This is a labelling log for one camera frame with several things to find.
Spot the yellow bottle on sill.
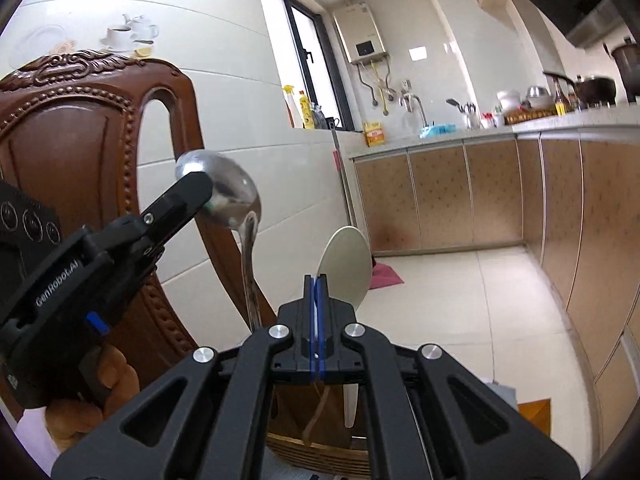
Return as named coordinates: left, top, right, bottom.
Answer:
left=298, top=90, right=316, bottom=129

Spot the yellow box on counter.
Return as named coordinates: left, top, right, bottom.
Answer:
left=362, top=122, right=386, bottom=148

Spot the left hand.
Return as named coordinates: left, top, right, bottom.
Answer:
left=44, top=344, right=140, bottom=452

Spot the wooden utensil holder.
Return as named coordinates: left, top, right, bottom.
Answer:
left=266, top=384, right=371, bottom=479

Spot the pink floor mat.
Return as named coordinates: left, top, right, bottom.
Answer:
left=369, top=262, right=404, bottom=290

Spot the carved wooden chair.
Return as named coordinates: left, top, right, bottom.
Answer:
left=1, top=50, right=248, bottom=387

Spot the black cooking pot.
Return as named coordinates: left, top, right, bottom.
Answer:
left=542, top=70, right=617, bottom=107

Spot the sink faucet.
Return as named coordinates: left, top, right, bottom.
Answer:
left=399, top=90, right=428, bottom=128

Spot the steel ladle spoon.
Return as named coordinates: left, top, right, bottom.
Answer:
left=175, top=148, right=262, bottom=332

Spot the mop handle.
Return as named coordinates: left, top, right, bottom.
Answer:
left=330, top=124, right=357, bottom=226

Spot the window with dark frame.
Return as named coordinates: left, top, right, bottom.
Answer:
left=260, top=0, right=355, bottom=131

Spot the white ceramic spoon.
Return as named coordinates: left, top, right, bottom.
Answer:
left=316, top=224, right=373, bottom=430

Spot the white water heater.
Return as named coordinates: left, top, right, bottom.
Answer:
left=333, top=2, right=387, bottom=65

